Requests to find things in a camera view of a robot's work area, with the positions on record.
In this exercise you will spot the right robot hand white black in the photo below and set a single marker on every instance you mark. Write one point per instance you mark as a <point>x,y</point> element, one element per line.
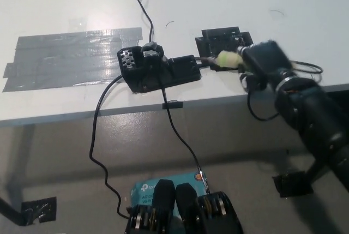
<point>265,56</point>

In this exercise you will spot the soldering gun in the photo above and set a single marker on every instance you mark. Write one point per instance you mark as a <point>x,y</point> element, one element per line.
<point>227,60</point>

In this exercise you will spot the black soldering gun base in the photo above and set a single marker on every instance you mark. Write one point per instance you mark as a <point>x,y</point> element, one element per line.
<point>163,77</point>

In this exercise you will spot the black robot torso blocks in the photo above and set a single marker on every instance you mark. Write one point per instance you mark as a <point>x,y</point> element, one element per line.
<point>191,212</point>

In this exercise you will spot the black square printed fixture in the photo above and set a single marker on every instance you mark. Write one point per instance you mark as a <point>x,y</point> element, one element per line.
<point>218,41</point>

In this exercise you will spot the small black tape strip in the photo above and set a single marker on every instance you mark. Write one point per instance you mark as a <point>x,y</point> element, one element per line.
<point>172,104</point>

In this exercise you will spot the teal router box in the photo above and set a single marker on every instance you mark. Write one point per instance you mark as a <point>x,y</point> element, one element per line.
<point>144,191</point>

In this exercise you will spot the grey duct tape patch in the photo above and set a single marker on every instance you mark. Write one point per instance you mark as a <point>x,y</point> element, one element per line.
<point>68,56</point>

